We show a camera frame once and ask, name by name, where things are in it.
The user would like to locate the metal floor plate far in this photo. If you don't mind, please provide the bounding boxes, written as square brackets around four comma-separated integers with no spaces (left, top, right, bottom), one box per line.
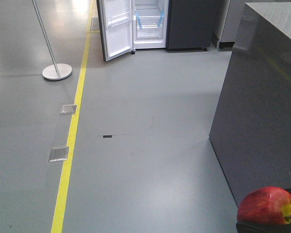
[60,104,77,116]

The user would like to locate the metal floor plate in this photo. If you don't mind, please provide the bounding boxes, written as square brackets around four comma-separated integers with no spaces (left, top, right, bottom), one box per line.
[60,104,77,116]
[48,146,69,162]

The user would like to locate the metal floor plate near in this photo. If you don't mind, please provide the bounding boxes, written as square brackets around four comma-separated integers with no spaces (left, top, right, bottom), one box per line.
[48,146,69,162]

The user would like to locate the grey kitchen island counter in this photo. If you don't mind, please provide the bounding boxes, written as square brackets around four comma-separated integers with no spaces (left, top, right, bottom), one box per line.
[210,1,291,204]

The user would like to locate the dark grey fridge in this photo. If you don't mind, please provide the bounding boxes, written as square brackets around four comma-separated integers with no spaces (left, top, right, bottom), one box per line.
[132,0,223,51]

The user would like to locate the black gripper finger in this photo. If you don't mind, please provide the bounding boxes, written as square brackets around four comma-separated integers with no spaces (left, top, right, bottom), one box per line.
[236,221,291,233]

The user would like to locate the fridge door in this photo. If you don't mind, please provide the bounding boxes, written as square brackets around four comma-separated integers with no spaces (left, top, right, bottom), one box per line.
[97,0,133,62]

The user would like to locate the red yellow apple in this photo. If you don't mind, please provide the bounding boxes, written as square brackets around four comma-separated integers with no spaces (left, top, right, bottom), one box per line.
[237,186,291,225]

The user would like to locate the clear fridge crisper drawer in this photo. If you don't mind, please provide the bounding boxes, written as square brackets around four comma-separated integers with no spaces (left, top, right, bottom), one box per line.
[135,9,165,29]

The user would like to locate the silver floor stand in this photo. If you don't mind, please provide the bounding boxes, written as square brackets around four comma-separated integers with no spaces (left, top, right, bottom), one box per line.
[32,0,72,81]

